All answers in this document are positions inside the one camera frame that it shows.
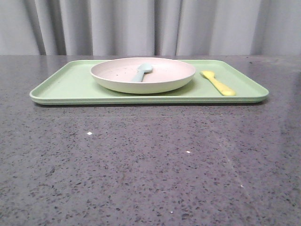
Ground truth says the pale pink round plate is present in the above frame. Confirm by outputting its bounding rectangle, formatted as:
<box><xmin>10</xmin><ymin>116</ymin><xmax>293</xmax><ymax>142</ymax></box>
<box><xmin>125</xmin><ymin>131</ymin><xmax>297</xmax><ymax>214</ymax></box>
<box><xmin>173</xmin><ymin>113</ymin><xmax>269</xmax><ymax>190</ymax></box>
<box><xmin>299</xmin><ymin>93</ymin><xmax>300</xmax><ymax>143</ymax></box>
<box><xmin>90</xmin><ymin>57</ymin><xmax>196</xmax><ymax>94</ymax></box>

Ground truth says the yellow plastic fork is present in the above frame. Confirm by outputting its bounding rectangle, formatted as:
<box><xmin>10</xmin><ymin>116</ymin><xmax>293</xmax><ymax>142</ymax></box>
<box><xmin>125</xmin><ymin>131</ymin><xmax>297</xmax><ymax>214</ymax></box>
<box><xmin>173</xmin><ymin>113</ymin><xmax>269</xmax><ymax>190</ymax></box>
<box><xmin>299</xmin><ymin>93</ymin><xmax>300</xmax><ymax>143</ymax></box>
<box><xmin>200</xmin><ymin>71</ymin><xmax>236</xmax><ymax>96</ymax></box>

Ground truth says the light blue plastic spoon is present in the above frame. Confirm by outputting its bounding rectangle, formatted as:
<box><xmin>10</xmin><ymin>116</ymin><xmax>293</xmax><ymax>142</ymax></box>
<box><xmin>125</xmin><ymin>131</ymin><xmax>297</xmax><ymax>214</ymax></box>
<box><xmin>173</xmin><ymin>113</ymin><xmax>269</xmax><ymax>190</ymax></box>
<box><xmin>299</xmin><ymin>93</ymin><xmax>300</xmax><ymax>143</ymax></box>
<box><xmin>131</xmin><ymin>63</ymin><xmax>152</xmax><ymax>82</ymax></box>

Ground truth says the light green plastic tray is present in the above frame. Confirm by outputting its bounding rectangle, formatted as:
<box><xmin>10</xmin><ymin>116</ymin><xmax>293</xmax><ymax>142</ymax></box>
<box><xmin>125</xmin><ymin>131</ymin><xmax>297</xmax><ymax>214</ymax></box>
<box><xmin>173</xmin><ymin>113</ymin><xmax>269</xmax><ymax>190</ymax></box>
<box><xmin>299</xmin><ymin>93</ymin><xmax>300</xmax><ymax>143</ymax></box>
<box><xmin>30</xmin><ymin>60</ymin><xmax>269</xmax><ymax>105</ymax></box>

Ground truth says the grey pleated curtain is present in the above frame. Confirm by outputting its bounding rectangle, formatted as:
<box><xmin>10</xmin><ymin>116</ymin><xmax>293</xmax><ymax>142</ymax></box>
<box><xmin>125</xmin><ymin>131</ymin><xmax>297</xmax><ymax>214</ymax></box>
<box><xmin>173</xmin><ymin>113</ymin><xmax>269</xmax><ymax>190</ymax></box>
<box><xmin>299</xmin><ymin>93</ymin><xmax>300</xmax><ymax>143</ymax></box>
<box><xmin>0</xmin><ymin>0</ymin><xmax>301</xmax><ymax>56</ymax></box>

